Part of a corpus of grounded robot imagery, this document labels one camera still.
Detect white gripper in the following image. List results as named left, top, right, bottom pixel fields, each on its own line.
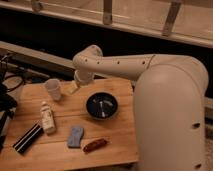
left=68, top=70, right=94, bottom=94

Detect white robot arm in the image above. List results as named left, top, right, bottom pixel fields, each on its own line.
left=73, top=45, right=209, bottom=171

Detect metal bracket left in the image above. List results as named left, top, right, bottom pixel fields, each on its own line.
left=30, top=0, right=43, bottom=12

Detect metal bracket middle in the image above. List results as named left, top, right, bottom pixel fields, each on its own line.
left=102, top=0, right=113, bottom=25

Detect dark blue bowl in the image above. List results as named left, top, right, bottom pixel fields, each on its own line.
left=86, top=92, right=118, bottom=120

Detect metal bracket right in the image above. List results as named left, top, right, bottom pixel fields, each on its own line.
left=162, top=0, right=181, bottom=36

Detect metal bracket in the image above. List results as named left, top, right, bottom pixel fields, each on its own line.
left=102, top=0, right=113, bottom=25
left=162, top=0, right=181, bottom=36
left=30, top=0, right=43, bottom=12

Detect black equipment at left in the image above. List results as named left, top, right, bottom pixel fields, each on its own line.
left=0, top=83, right=17, bottom=151

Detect blue sponge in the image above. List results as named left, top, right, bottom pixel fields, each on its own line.
left=67, top=126, right=84, bottom=148

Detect brown snack bar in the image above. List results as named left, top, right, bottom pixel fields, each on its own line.
left=83, top=139, right=108, bottom=153

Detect black cables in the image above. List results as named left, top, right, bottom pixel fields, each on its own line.
left=0, top=53, right=26, bottom=94

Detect grey metal rail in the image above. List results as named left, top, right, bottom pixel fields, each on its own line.
left=0, top=41, right=75, bottom=72

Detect white squeeze bottle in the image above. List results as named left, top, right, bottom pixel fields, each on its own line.
left=40, top=101, right=56, bottom=135

